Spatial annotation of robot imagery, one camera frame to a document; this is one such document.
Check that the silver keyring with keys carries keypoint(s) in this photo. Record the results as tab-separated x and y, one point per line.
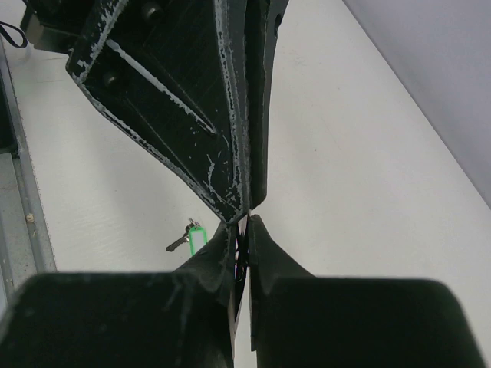
241	266

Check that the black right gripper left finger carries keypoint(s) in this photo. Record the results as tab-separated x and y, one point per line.
182	318

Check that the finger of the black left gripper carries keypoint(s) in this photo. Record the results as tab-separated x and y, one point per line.
172	76
262	21

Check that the key with green tag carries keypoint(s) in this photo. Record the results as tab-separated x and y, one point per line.
195	236

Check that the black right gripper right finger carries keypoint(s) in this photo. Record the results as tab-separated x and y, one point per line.
301	320

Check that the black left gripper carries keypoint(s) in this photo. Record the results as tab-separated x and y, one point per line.
54	25

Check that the metal mounting rail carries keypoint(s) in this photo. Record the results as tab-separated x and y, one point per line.
25	244

